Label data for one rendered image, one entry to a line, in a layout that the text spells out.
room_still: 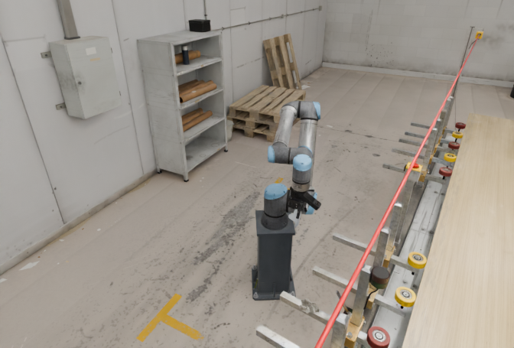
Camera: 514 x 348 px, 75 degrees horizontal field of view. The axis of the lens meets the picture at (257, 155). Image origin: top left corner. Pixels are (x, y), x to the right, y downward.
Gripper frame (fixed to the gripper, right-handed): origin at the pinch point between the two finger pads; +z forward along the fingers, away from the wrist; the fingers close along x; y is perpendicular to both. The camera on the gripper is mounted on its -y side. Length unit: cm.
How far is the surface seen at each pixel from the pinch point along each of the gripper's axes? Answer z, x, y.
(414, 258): 3, -3, -56
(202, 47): -41, -204, 211
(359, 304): -5, 43, -40
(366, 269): -23, 42, -39
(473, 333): 4, 28, -80
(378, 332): 3, 45, -48
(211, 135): 76, -204, 206
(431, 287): 4, 12, -64
